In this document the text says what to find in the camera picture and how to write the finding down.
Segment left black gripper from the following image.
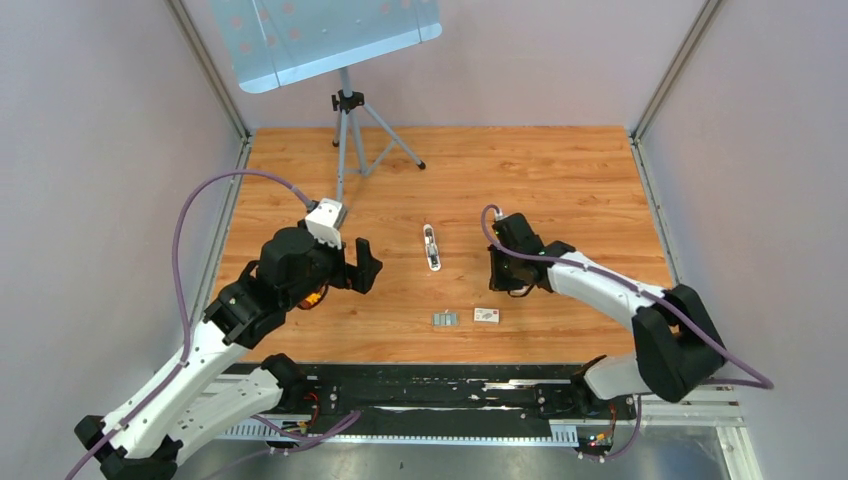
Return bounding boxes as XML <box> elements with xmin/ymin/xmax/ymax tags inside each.
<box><xmin>284</xmin><ymin>229</ymin><xmax>382</xmax><ymax>310</ymax></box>

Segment white staple box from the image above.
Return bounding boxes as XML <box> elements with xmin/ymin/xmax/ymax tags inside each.
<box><xmin>473</xmin><ymin>308</ymin><xmax>500</xmax><ymax>324</ymax></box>

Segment grey staple strips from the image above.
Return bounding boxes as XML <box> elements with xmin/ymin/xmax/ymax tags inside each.
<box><xmin>432</xmin><ymin>312</ymin><xmax>459</xmax><ymax>327</ymax></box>

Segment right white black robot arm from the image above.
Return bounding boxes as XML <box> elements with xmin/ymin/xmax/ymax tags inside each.
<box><xmin>483</xmin><ymin>210</ymin><xmax>727</xmax><ymax>418</ymax></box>

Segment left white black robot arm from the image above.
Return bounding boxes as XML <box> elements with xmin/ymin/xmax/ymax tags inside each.
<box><xmin>74</xmin><ymin>224</ymin><xmax>383</xmax><ymax>479</ymax></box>

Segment grey tripod stand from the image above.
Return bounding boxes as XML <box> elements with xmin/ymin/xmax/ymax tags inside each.
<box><xmin>331</xmin><ymin>67</ymin><xmax>427</xmax><ymax>202</ymax></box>

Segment silver perforated music stand tray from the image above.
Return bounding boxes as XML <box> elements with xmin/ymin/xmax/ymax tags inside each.
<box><xmin>208</xmin><ymin>0</ymin><xmax>442</xmax><ymax>94</ymax></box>

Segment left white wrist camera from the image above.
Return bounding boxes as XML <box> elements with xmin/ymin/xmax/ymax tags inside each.
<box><xmin>304</xmin><ymin>198</ymin><xmax>347</xmax><ymax>250</ymax></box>

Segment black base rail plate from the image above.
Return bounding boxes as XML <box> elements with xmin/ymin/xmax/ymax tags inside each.
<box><xmin>241</xmin><ymin>362</ymin><xmax>657</xmax><ymax>446</ymax></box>

